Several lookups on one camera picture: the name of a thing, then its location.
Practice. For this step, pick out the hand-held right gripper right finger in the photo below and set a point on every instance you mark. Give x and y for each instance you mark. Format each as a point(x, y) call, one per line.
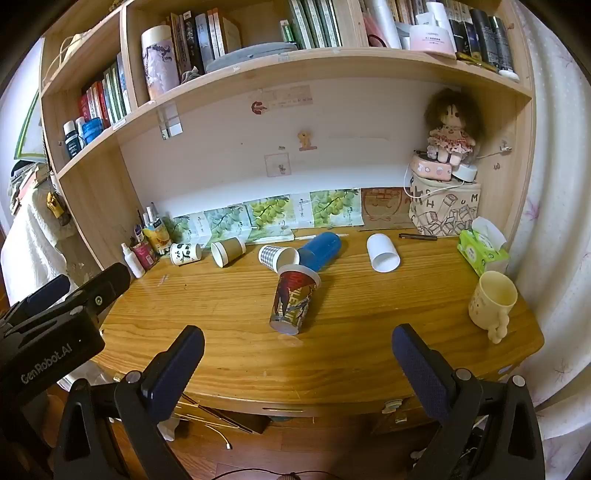
point(425, 374)

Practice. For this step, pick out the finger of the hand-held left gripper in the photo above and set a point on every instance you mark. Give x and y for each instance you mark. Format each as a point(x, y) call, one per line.
point(46, 290)
point(104, 286)

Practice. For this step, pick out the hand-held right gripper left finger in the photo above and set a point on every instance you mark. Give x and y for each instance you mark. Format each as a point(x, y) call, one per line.
point(171, 374)

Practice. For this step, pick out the colourful printed paper cup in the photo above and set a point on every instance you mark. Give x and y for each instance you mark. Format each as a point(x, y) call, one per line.
point(293, 300)

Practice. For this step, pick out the panda print paper cup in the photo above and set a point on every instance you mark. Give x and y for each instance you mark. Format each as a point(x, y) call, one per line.
point(184, 254)

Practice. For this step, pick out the white paper cup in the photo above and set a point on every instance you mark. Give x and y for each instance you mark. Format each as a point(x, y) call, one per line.
point(383, 254)

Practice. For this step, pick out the brown paper cup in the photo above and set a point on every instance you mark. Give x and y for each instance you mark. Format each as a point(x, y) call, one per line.
point(228, 251)

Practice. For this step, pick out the checkered paper cup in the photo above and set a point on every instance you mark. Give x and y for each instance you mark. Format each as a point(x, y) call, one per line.
point(274, 257)

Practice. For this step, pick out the blue plastic cup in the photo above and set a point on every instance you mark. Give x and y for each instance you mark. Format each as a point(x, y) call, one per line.
point(323, 251)

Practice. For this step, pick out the white spray bottle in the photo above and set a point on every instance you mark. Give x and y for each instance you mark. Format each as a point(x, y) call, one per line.
point(131, 263)

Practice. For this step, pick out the white cloth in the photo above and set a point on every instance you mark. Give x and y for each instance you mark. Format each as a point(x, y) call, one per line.
point(32, 249)

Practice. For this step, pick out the yellow bottle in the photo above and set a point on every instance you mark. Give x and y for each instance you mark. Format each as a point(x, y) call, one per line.
point(157, 240)

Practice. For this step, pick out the wooden bookshelf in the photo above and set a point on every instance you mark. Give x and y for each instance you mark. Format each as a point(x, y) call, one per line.
point(92, 194)

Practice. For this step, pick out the cream ceramic mug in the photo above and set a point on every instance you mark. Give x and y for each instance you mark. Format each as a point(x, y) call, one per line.
point(489, 300)

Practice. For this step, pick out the grape picture card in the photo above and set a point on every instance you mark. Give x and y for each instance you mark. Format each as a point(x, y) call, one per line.
point(334, 206)
point(187, 228)
point(226, 221)
point(270, 212)

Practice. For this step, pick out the stack of books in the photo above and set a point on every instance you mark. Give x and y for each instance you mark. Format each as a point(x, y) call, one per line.
point(27, 180)

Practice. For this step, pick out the green tissue box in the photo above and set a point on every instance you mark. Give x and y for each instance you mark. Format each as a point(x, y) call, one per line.
point(480, 249)

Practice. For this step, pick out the dark pen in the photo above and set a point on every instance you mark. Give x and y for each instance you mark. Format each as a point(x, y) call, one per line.
point(418, 237)

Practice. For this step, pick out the dark bottle with white cap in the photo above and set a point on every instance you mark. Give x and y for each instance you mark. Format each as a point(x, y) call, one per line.
point(71, 141)

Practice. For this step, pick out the blue jar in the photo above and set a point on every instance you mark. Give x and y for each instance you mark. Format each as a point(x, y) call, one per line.
point(92, 130)

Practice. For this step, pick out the patterned fabric storage box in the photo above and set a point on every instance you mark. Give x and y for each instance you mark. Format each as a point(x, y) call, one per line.
point(445, 207)

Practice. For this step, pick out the brown cardboard sheet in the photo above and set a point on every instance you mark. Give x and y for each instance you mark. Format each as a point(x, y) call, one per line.
point(385, 207)

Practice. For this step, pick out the row of red and green books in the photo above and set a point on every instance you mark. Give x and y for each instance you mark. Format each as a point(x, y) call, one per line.
point(104, 94)

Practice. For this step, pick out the white round device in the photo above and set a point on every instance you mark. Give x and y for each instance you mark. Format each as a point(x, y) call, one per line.
point(465, 173)

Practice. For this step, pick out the pink speaker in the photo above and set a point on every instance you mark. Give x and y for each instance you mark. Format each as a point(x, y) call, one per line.
point(429, 167)

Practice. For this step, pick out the white floral cylinder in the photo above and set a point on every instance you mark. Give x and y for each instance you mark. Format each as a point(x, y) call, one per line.
point(159, 62)

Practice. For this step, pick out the white floral curtain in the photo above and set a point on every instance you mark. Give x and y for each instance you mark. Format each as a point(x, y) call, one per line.
point(561, 184)

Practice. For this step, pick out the curly-haired doll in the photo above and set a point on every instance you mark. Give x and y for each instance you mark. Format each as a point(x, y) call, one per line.
point(450, 124)

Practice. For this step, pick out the row of dark books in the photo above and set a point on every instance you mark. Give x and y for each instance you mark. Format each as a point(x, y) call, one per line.
point(203, 41)

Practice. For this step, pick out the grey oval case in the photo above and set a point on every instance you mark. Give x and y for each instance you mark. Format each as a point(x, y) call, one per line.
point(251, 55)

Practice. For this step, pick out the pink round jar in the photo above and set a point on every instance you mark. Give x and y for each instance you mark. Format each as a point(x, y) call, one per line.
point(431, 39)

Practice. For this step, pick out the bear wall clip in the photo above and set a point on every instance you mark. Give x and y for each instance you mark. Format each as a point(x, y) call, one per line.
point(306, 141)

